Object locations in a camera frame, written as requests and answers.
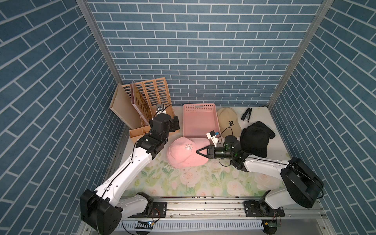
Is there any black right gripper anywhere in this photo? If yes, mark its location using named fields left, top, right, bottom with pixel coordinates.
left=197, top=145, right=234, bottom=160

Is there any pink baseball cap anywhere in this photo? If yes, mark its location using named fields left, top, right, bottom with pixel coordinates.
left=167, top=137, right=210, bottom=169

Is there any beige baseball cap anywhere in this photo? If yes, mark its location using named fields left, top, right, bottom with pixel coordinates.
left=217, top=107, right=242, bottom=138

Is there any black baseball cap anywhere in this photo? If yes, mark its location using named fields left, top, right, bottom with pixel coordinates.
left=240, top=121, right=276, bottom=158

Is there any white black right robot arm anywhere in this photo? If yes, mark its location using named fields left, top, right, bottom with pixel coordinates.
left=196, top=136, right=324, bottom=211

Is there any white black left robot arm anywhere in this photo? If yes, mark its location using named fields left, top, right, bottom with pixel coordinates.
left=80, top=113, right=180, bottom=235

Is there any pink plastic basket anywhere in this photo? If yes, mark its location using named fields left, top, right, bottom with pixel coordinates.
left=183, top=103, right=220, bottom=139

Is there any orange plastic file organizer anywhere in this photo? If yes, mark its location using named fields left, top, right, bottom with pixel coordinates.
left=129, top=77, right=175, bottom=143

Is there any wanted poster book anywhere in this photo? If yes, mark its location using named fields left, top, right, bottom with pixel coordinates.
left=130, top=83, right=152, bottom=125

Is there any floral table mat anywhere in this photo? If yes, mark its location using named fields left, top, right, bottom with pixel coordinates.
left=123, top=106, right=291, bottom=197

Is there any black stapler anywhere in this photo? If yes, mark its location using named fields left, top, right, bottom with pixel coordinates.
left=241, top=108, right=252, bottom=122

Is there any beige cardboard folder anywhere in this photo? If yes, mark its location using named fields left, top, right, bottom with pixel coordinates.
left=109, top=83, right=142, bottom=129

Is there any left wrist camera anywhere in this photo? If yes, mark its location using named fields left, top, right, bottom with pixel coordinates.
left=154, top=103, right=167, bottom=117

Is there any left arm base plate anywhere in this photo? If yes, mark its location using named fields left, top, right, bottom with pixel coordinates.
left=129, top=202, right=167, bottom=220

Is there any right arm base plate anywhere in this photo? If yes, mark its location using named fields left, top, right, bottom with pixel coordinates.
left=243, top=200, right=285, bottom=217

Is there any aluminium mounting rail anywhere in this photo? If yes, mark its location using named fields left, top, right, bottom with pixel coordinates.
left=77, top=196, right=335, bottom=235

